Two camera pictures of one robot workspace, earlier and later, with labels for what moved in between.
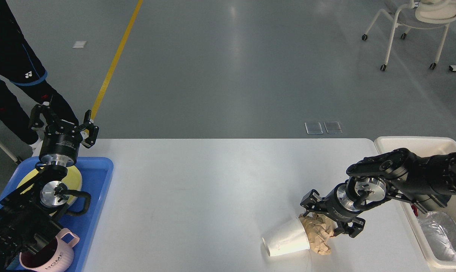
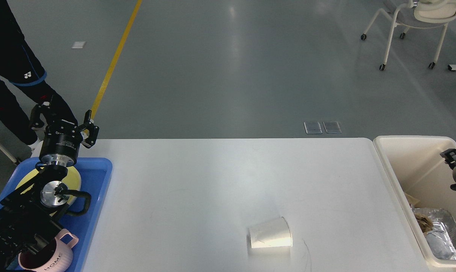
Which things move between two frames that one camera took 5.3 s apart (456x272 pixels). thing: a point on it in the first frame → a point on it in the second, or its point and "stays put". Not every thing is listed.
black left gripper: [60, 144] stays put
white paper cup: [291, 239] → [275, 233]
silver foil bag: [444, 237] stays put
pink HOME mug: [59, 255] stays put
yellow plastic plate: [72, 182] stays put
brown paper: [318, 231] → [425, 223]
